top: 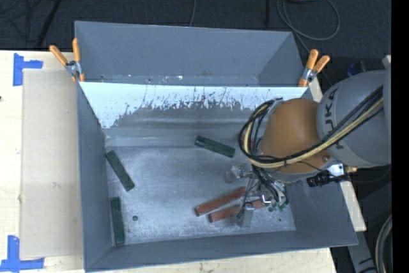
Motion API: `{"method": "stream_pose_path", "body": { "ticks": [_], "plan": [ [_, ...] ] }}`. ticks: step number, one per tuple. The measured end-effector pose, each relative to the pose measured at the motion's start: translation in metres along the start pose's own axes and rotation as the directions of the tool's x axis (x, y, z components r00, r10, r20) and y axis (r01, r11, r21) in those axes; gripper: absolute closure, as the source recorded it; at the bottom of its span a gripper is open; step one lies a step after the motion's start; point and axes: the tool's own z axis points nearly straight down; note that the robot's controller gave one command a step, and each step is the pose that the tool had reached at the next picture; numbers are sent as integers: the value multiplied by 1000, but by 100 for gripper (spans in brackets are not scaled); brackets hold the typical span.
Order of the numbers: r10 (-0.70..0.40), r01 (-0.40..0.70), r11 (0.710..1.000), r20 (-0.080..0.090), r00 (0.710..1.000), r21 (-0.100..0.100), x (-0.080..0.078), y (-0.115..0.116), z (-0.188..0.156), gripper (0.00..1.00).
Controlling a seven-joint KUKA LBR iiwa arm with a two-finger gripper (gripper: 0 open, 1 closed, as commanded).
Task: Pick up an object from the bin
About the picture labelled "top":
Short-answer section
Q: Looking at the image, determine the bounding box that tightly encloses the pale wood flat board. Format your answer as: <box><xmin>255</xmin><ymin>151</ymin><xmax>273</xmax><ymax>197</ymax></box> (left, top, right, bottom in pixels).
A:
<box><xmin>19</xmin><ymin>68</ymin><xmax>84</xmax><ymax>261</ymax></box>

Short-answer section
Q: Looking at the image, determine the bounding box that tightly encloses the red-brown flat block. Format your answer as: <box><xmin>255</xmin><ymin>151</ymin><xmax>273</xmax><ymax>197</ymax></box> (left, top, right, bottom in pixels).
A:
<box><xmin>194</xmin><ymin>186</ymin><xmax>247</xmax><ymax>217</ymax></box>
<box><xmin>208</xmin><ymin>199</ymin><xmax>266</xmax><ymax>224</ymax></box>

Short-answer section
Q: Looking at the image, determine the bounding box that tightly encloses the dark green flat block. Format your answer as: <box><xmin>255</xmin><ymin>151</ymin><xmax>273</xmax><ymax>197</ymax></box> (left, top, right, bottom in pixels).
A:
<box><xmin>109</xmin><ymin>196</ymin><xmax>126</xmax><ymax>246</ymax></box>
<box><xmin>105</xmin><ymin>150</ymin><xmax>136</xmax><ymax>192</ymax></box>
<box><xmin>194</xmin><ymin>135</ymin><xmax>236</xmax><ymax>159</ymax></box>

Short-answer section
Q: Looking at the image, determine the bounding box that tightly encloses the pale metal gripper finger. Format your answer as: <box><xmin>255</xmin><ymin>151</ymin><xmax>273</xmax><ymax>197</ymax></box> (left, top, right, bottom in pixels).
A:
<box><xmin>231</xmin><ymin>203</ymin><xmax>256</xmax><ymax>228</ymax></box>
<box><xmin>224</xmin><ymin>164</ymin><xmax>253</xmax><ymax>183</ymax></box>

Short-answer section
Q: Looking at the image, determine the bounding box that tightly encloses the black cylinder on white bracket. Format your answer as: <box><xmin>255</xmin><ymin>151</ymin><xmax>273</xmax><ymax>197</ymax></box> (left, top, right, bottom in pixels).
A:
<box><xmin>306</xmin><ymin>162</ymin><xmax>357</xmax><ymax>188</ymax></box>

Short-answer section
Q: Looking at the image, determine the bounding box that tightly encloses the grey metal bin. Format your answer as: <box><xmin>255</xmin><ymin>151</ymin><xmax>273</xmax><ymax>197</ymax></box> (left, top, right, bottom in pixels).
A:
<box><xmin>73</xmin><ymin>20</ymin><xmax>359</xmax><ymax>272</ymax></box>

